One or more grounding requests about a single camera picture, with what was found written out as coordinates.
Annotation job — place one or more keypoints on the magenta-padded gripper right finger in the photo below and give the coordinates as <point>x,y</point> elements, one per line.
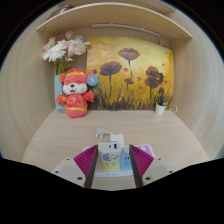
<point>141,160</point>

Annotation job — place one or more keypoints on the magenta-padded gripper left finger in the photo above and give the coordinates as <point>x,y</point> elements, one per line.
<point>87,160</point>

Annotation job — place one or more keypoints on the white printed charger block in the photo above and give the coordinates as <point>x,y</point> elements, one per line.
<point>109,147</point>

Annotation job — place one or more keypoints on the white pastel-socket power strip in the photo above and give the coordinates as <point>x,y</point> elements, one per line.
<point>126,163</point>

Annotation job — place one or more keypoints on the white power plug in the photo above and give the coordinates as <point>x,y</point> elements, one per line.
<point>101,132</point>

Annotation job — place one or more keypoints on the small plant in white pot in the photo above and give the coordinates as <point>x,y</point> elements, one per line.
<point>160,108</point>

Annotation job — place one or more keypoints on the red plush mouse toy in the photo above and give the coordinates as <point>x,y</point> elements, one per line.
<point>75,96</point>

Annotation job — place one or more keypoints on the light teal vase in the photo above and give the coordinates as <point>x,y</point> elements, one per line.
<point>58,91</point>

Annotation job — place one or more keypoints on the yellow poppy flower painting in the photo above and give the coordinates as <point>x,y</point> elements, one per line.
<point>133,80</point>

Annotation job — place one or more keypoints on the pink and white flower bouquet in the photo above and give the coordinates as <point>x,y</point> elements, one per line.
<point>65,50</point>

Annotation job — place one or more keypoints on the white light bar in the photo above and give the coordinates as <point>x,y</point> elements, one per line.
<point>126,28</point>

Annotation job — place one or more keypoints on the wooden shelf unit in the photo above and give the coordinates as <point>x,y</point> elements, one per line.
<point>113,15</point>

